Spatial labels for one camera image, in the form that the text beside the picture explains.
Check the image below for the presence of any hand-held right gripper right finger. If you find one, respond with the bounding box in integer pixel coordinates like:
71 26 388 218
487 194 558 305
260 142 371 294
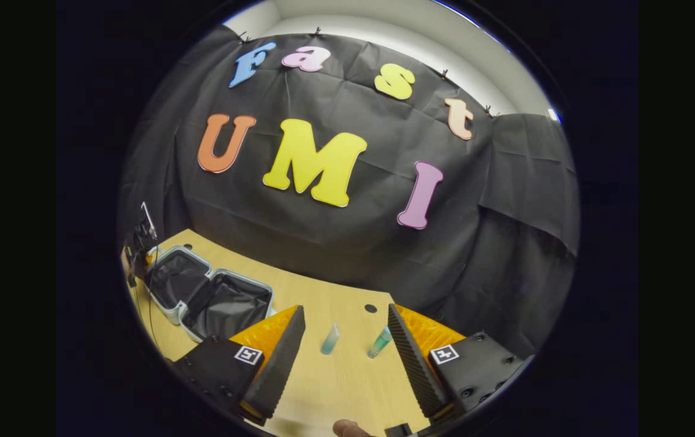
387 303 535 424

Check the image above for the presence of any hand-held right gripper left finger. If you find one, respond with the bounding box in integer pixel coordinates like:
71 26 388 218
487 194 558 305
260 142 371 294
171 305 307 427

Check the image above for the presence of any teal bottle with blue cap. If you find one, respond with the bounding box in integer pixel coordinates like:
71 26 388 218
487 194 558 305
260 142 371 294
366 326 393 359

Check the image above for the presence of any small clear cone tube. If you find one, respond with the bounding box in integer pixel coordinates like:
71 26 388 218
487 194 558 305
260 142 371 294
320 322 341 356

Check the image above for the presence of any light blue suitcase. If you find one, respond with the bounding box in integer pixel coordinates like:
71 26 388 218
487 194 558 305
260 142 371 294
143 245 276 344

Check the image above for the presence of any black backdrop cloth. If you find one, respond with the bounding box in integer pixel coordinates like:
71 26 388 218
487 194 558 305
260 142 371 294
118 24 580 359

